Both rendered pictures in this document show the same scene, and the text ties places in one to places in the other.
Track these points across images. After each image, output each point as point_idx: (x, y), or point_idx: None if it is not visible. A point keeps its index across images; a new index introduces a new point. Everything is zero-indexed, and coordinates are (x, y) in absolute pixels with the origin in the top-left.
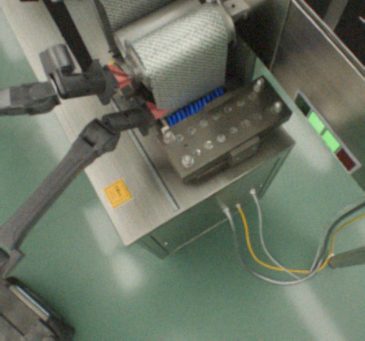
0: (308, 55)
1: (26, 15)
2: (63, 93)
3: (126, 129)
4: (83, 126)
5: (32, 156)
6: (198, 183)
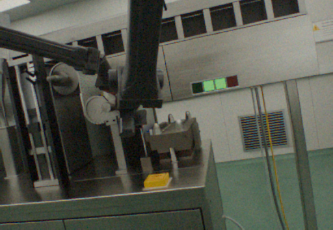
0: (183, 58)
1: None
2: (101, 57)
3: (135, 112)
4: (83, 190)
5: None
6: (195, 158)
